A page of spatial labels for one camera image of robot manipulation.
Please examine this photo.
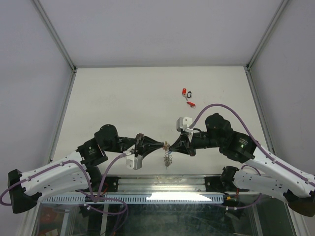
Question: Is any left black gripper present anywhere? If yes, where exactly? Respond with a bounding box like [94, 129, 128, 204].
[104, 133, 164, 160]

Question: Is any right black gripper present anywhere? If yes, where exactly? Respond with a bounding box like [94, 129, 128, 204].
[169, 132, 224, 157]

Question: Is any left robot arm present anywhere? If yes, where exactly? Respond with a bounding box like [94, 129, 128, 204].
[1, 124, 164, 214]

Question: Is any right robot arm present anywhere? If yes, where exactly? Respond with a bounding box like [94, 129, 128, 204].
[170, 113, 315, 217]

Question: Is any red tag key upper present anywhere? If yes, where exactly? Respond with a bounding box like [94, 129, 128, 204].
[182, 88, 188, 101]

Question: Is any aluminium mounting rail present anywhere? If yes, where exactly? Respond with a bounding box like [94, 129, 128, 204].
[31, 173, 296, 195]

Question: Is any red tag with ring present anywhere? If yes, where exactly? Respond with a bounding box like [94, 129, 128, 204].
[187, 101, 196, 108]

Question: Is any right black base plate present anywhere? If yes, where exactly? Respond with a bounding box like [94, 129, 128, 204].
[204, 176, 235, 193]

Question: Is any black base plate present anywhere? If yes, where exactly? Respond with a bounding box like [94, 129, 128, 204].
[101, 176, 120, 194]
[204, 176, 235, 193]

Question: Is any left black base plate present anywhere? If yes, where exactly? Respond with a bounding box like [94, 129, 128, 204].
[101, 176, 120, 194]

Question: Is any white slotted cable duct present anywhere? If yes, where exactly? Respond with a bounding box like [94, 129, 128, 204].
[43, 193, 224, 205]

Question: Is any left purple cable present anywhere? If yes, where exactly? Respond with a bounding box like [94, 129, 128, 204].
[0, 153, 129, 217]

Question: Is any purple cable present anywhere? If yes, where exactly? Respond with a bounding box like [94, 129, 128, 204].
[189, 103, 315, 211]
[0, 153, 129, 217]

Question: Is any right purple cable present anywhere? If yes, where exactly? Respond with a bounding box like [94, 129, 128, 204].
[189, 103, 315, 211]

